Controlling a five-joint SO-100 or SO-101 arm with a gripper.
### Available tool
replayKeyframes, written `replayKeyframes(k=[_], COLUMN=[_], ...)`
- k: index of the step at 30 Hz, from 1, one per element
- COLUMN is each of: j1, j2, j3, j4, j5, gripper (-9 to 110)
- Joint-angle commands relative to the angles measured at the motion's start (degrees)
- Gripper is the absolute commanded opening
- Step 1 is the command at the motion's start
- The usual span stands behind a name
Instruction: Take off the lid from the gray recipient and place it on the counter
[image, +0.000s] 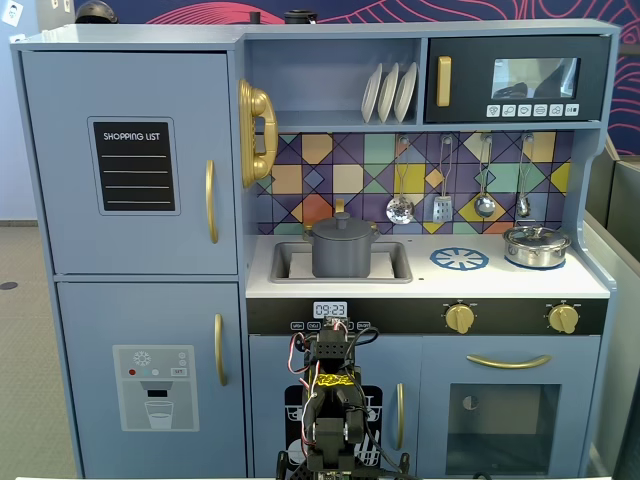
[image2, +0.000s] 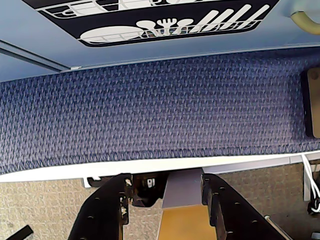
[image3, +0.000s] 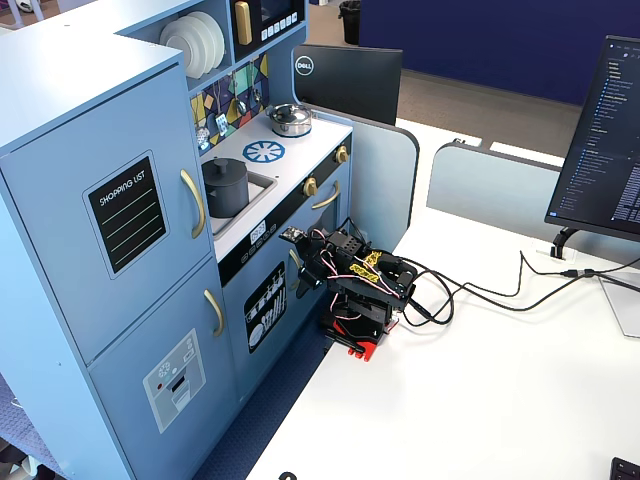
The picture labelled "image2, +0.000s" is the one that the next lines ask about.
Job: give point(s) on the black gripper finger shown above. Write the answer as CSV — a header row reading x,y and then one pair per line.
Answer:
x,y
237,212
105,212

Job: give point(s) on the black bar piece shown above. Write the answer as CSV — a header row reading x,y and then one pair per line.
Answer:
x,y
23,232

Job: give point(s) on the wooden board with black edge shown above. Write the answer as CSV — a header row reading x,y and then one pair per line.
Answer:
x,y
313,102

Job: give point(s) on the black dish rack print panel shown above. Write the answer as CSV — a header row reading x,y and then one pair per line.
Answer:
x,y
140,18

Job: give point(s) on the white bracket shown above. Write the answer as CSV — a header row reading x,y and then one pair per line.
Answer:
x,y
86,182

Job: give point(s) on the gray and yellow post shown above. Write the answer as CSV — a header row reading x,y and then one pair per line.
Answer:
x,y
182,200

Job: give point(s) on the metal rail strip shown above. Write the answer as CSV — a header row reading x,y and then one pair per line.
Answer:
x,y
32,56

